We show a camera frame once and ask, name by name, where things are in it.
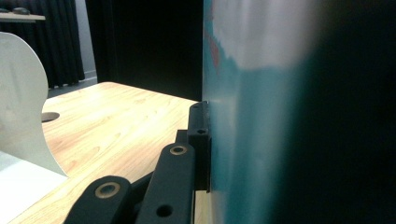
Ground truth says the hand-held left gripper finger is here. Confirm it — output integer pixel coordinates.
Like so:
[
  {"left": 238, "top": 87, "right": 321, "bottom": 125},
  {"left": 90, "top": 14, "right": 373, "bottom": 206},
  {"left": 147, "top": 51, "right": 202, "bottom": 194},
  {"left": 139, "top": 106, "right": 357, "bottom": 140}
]
[{"left": 175, "top": 100, "right": 213, "bottom": 192}]

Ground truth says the teal book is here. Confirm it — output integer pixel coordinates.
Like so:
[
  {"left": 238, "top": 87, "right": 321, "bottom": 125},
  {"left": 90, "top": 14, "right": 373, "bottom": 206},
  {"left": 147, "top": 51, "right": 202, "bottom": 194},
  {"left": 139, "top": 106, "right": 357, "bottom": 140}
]
[{"left": 202, "top": 0, "right": 396, "bottom": 224}]

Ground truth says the dark curtain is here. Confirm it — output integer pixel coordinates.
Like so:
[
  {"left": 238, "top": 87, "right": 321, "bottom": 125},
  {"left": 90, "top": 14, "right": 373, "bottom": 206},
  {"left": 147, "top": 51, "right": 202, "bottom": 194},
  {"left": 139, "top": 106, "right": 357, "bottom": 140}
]
[
  {"left": 0, "top": 0, "right": 86, "bottom": 90},
  {"left": 85, "top": 0, "right": 204, "bottom": 103}
]

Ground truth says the white metal bookend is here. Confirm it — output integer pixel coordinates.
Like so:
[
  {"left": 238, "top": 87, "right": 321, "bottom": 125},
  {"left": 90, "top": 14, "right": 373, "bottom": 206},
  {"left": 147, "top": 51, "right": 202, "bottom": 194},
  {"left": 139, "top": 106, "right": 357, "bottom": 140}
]
[{"left": 0, "top": 31, "right": 69, "bottom": 224}]

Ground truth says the wooden side table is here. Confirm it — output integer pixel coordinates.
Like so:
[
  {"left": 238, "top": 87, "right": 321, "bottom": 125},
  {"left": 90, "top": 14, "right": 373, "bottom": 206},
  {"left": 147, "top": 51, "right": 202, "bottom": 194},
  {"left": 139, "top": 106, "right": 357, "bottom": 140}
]
[{"left": 0, "top": 11, "right": 47, "bottom": 23}]

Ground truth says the dark object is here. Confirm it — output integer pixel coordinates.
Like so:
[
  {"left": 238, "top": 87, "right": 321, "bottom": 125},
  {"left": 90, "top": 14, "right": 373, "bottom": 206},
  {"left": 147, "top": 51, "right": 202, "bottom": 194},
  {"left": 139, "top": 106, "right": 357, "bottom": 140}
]
[{"left": 11, "top": 7, "right": 32, "bottom": 16}]

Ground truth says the grey cable hole cover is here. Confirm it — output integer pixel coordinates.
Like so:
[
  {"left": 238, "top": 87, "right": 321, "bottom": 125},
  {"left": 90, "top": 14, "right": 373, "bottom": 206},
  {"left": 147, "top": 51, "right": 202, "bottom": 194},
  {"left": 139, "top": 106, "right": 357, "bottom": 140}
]
[{"left": 40, "top": 111, "right": 61, "bottom": 123}]

